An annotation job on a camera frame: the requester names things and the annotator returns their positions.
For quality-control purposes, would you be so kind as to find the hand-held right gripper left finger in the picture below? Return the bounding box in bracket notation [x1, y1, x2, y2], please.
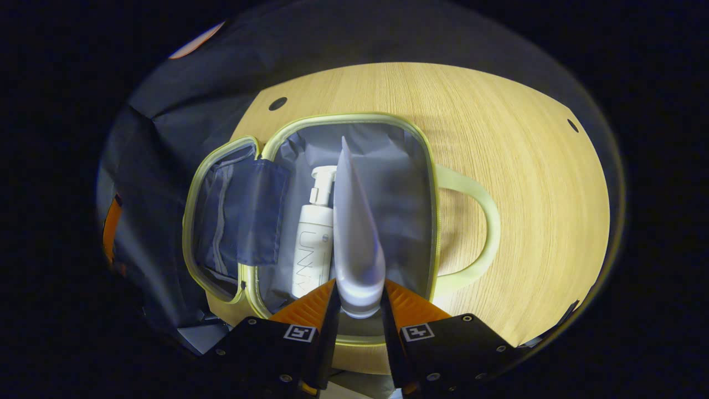
[202, 278, 341, 397]

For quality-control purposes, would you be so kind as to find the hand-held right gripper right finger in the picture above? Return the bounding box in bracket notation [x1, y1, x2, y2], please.
[381, 278, 524, 397]

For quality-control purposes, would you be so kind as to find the white pump bottle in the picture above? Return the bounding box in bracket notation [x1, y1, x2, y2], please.
[291, 165, 338, 300]

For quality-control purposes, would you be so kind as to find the white squeeze tube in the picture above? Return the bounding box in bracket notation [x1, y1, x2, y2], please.
[332, 136, 387, 319]

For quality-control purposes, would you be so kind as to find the cream yellow suitcase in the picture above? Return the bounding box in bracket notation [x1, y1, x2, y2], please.
[182, 112, 502, 376]

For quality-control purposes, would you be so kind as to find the black backdrop cloth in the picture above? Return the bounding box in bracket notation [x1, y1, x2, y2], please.
[97, 3, 624, 355]

